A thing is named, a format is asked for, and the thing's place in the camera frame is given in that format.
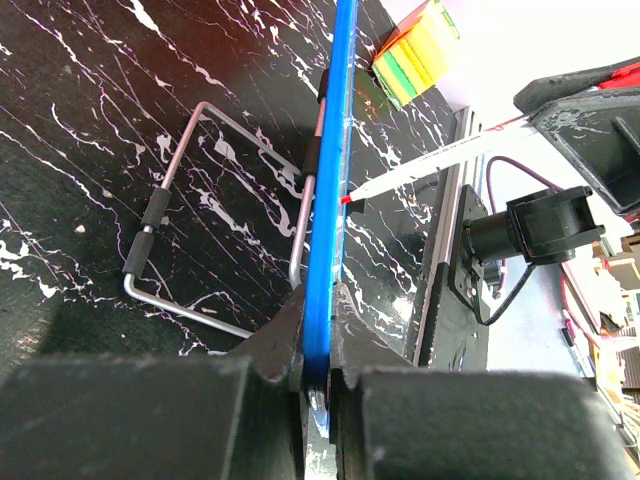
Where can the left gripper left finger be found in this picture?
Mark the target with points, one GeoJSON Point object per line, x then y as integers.
{"type": "Point", "coordinates": [237, 416]}

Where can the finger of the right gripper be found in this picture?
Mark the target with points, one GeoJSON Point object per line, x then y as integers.
{"type": "Point", "coordinates": [591, 117]}

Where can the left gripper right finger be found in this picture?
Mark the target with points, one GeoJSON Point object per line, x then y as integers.
{"type": "Point", "coordinates": [392, 420]}

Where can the red capped whiteboard marker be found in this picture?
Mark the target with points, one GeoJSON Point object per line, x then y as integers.
{"type": "Point", "coordinates": [443, 158]}

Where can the blue framed whiteboard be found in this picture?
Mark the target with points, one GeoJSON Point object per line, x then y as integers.
{"type": "Point", "coordinates": [327, 232]}

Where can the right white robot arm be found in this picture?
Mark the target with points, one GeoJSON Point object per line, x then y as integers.
{"type": "Point", "coordinates": [545, 227]}

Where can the orange juice carton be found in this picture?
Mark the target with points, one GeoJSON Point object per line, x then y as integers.
{"type": "Point", "coordinates": [417, 54]}

